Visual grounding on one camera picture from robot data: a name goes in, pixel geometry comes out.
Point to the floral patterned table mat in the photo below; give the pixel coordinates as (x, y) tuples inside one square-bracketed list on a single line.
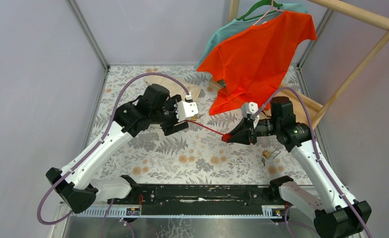
[(194, 155)]

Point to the pink clothes hanger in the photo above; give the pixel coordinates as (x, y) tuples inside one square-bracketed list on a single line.
[(266, 14)]

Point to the teal t-shirt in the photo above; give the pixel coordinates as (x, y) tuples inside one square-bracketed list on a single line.
[(242, 23)]

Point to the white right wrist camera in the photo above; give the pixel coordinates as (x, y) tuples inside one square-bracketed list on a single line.
[(249, 109)]

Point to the beige folded cloth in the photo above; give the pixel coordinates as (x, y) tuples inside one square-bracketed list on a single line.
[(173, 87)]

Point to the green clothes hanger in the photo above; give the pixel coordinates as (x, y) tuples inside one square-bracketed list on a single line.
[(254, 7)]

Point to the orange t-shirt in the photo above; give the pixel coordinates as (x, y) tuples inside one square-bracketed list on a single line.
[(254, 62)]

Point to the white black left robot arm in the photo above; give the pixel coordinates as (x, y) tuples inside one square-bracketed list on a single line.
[(75, 182)]

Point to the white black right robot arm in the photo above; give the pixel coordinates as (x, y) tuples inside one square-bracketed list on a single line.
[(335, 212)]

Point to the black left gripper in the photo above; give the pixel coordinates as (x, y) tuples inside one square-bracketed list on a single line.
[(170, 128)]

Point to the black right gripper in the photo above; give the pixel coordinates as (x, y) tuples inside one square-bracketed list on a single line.
[(242, 135)]

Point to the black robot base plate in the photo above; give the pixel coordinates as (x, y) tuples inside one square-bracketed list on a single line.
[(158, 194)]

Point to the wooden clothes rack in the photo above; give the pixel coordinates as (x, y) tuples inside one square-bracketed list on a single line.
[(362, 109)]

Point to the brass padlock with keys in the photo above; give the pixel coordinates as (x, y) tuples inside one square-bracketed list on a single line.
[(266, 155)]

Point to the red cable lock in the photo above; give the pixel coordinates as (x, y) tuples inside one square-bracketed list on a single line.
[(207, 128)]

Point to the brass padlock near cloth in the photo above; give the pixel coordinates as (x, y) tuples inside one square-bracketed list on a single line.
[(195, 117)]

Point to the white slotted cable duct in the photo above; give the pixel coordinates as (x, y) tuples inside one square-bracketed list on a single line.
[(186, 210)]

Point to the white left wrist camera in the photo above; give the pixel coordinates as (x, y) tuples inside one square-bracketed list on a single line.
[(186, 108)]

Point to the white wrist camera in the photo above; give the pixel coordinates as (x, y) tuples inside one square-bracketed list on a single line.
[(249, 109), (186, 108)]

